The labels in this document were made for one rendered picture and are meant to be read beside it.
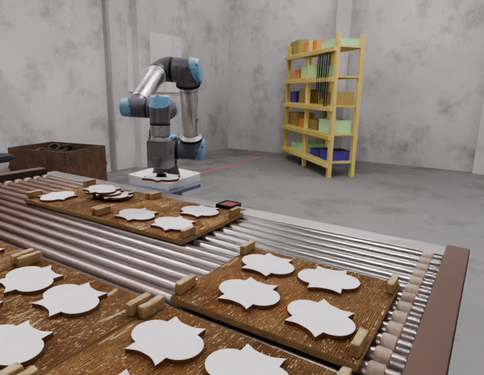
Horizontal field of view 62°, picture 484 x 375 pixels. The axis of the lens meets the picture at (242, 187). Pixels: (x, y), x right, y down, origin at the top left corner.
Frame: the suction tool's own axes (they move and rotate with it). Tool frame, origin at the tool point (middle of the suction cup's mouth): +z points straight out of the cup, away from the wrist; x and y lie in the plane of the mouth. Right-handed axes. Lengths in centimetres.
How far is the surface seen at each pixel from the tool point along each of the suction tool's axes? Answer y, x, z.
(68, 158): -256, 259, 44
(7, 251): -17, -56, 11
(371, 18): 79, 749, -187
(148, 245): 13.5, -35.2, 12.6
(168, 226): 15.2, -25.1, 9.5
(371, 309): 77, -56, 11
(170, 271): 28, -49, 13
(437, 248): 98, -8, 13
